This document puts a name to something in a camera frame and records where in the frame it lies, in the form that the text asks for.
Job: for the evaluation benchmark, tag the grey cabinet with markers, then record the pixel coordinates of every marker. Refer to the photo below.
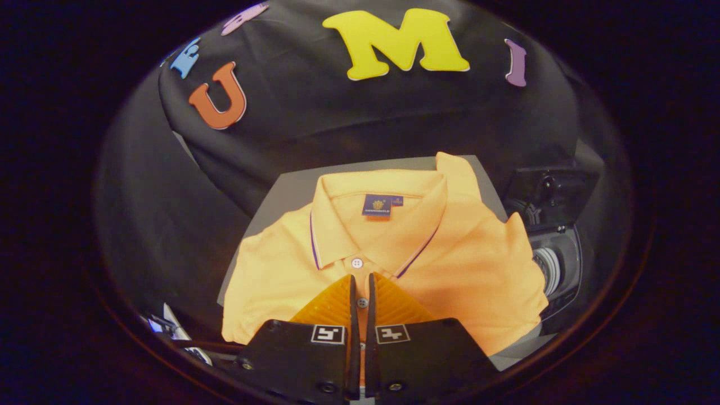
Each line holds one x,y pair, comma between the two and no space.
287,194

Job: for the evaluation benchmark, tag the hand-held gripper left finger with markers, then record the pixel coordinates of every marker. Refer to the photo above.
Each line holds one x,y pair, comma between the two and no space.
298,360

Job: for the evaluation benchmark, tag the orange polo shirt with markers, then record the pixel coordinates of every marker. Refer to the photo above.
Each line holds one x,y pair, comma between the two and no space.
472,270

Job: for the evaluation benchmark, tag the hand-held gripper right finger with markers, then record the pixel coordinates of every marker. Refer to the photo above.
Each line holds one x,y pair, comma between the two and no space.
427,360

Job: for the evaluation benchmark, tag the dark washing machine lid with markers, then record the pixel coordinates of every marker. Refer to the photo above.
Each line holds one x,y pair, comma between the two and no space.
557,188

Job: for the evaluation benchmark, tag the white and blue object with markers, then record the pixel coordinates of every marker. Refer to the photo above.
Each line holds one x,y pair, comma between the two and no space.
171,326

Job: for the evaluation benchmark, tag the black backdrop cloth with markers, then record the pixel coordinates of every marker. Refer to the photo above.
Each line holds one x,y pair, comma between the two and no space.
337,124

